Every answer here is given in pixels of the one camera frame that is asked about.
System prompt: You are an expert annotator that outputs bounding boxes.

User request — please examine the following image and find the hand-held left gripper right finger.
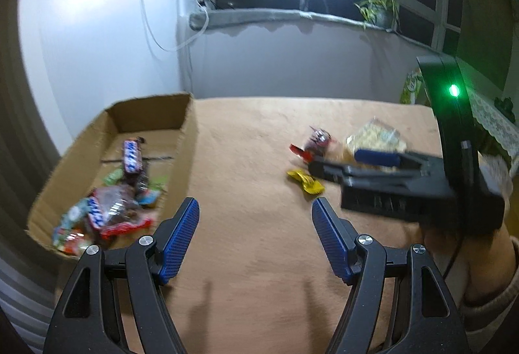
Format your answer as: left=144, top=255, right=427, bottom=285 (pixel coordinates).
left=311, top=198, right=473, bottom=354

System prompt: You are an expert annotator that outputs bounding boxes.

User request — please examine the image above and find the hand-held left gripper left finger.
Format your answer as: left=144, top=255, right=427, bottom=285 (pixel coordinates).
left=44, top=197, right=201, bottom=354

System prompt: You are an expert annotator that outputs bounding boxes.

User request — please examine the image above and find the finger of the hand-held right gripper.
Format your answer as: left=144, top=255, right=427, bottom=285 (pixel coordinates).
left=308, top=161, right=423, bottom=187
left=355, top=149, right=444, bottom=173

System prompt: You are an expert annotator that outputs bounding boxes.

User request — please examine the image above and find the clear cracker packet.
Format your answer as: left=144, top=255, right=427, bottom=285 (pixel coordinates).
left=344, top=118, right=407, bottom=165

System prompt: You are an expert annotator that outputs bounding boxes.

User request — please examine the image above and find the yellow candy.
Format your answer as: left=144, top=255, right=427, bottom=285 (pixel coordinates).
left=287, top=170, right=326, bottom=196

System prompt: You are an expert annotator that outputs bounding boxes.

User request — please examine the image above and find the red dark snack wrapper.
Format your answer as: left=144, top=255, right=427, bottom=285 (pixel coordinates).
left=289, top=126, right=338, bottom=162

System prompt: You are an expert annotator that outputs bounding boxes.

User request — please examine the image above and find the small blue purple packet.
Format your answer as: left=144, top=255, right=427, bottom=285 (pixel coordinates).
left=136, top=187, right=163, bottom=207

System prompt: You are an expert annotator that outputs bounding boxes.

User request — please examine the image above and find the red snack packet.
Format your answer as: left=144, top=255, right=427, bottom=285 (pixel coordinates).
left=99, top=216, right=157, bottom=240

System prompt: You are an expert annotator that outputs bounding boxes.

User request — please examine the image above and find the clear bag of dark snacks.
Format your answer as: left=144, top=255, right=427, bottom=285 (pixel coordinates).
left=95, top=184, right=143, bottom=223

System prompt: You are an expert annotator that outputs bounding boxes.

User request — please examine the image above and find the cardboard box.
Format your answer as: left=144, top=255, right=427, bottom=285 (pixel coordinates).
left=25, top=92, right=199, bottom=257

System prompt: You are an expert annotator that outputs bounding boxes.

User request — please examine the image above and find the red green candy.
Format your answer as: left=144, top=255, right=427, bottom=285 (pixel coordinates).
left=53, top=228, right=95, bottom=256

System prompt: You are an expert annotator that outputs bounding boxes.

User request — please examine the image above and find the blue green snack packet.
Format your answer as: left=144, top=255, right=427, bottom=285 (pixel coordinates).
left=61, top=198, right=92, bottom=232

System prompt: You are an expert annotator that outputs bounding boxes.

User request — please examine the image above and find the person's right forearm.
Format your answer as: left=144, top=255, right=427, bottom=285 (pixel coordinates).
left=458, top=232, right=519, bottom=342

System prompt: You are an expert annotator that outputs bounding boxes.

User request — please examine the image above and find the person's right hand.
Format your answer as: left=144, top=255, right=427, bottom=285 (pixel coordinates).
left=417, top=216, right=509, bottom=257

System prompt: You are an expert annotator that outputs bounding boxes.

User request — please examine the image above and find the white lace cloth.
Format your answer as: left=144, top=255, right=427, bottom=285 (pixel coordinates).
left=470, top=88, right=519, bottom=173

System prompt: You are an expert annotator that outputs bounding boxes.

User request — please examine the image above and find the green yellow snack bag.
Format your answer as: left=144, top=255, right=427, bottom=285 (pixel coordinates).
left=399, top=68, right=433, bottom=106

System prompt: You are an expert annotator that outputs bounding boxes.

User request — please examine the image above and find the potted green plant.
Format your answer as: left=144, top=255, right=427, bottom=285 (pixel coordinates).
left=354, top=0, right=406, bottom=33

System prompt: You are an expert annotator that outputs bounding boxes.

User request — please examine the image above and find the grey ribbed panel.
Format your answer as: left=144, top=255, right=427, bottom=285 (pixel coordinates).
left=0, top=253, right=57, bottom=338

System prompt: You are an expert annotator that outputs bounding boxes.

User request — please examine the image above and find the grey window sill cover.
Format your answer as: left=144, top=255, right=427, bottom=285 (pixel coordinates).
left=188, top=7, right=437, bottom=52

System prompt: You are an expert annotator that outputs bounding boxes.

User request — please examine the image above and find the black cable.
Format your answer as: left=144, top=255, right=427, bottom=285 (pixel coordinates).
left=444, top=236, right=465, bottom=282

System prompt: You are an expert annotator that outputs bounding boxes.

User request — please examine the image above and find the white hose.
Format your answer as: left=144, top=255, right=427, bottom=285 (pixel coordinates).
left=138, top=0, right=210, bottom=53

